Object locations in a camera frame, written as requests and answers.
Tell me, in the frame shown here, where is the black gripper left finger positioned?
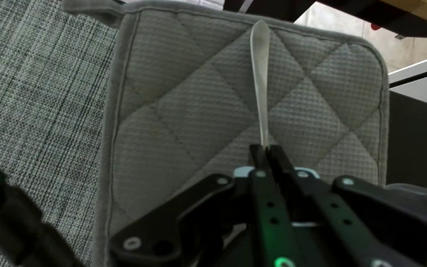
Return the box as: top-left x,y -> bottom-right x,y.
108,142 -> 293,267

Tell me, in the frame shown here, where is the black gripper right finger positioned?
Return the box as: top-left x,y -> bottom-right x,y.
267,143 -> 427,267

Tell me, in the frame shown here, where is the grey quilted potholder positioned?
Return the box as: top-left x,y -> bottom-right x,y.
62,0 -> 390,267

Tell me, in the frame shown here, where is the wooden board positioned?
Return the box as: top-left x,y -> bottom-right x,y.
316,0 -> 427,31

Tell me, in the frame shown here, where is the grey woven placemat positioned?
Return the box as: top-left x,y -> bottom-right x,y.
0,0 -> 121,267

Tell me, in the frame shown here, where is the black cable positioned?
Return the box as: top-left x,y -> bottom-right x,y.
0,151 -> 84,267

